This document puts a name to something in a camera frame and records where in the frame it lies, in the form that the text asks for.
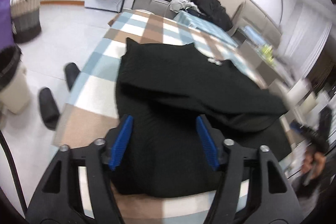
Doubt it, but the black textured knit sweater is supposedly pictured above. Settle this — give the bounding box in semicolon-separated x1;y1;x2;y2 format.
112;38;291;198

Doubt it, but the person's right hand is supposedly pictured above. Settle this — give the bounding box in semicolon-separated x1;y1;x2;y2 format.
301;151;326;179

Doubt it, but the plaid checkered table cloth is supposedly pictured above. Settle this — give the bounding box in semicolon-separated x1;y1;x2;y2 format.
54;11;291;223

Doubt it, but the black slipper near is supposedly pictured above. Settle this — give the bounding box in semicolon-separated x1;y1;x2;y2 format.
39;87;60;131

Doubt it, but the black slipper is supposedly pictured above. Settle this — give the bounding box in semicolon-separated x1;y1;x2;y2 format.
39;87;60;131
64;63;80;91

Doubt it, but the black slipper far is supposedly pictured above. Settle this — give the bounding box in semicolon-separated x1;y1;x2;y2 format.
64;63;80;91

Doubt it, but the yellow-green toy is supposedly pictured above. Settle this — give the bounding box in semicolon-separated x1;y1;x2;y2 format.
259;44;274;63

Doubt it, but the white bin with black liner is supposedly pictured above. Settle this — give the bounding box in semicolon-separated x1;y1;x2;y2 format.
1;44;31;114

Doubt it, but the teal checkered cloth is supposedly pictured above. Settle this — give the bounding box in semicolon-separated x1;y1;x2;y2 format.
173;11;239;48

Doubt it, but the black quilted jacket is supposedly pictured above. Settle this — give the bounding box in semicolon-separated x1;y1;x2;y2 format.
190;0;234;32

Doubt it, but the purple bag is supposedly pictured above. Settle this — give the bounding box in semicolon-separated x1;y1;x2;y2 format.
0;0;14;50

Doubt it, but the woven two-tone laundry basket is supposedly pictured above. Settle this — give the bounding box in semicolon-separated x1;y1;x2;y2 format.
10;0;42;44

